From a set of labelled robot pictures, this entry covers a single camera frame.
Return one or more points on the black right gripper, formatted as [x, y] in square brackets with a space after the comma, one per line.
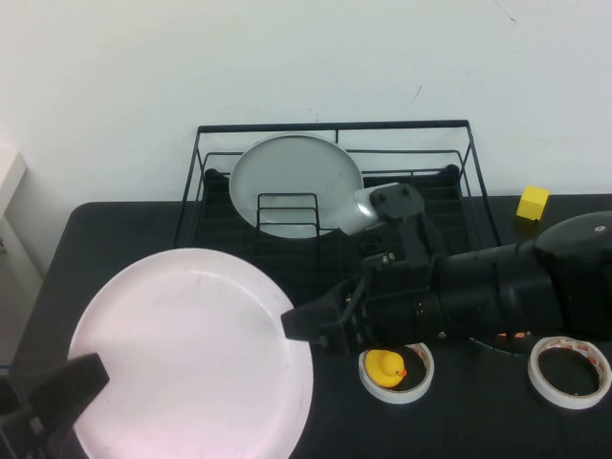
[401, 306]

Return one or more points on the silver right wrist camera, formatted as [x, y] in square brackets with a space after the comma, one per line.
[358, 210]

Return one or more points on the yellow rubber duck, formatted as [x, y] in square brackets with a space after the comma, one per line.
[382, 368]

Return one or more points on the pink round plate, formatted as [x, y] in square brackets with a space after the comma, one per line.
[191, 358]

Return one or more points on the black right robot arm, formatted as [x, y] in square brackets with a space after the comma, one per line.
[526, 287]

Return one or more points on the black plastic drip tray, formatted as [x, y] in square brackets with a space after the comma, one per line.
[325, 268]

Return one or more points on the grey round plate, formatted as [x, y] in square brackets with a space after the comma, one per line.
[296, 167]

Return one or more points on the white cabinet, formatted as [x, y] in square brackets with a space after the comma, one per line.
[19, 248]

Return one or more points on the orange cube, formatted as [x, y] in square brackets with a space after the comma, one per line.
[503, 336]

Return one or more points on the yellow cube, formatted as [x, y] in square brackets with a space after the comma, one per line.
[531, 203]

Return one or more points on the white double-sided tape roll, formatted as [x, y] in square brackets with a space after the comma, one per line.
[564, 402]
[394, 397]

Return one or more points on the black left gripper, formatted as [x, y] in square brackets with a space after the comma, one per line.
[19, 430]

